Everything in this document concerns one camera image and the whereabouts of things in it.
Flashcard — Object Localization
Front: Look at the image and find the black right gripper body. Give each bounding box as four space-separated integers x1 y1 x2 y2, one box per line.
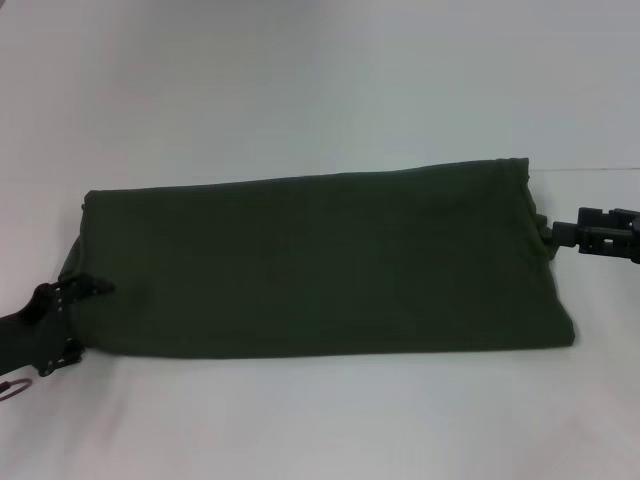
577 205 640 265

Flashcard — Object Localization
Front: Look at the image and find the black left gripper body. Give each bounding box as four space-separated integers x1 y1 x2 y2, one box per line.
0 277 77 379

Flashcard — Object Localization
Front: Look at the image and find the dark green shirt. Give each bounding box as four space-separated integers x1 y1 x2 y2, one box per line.
58 157 576 361

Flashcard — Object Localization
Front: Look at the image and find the dark left arm cable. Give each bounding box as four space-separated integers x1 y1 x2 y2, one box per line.
0 378 32 402

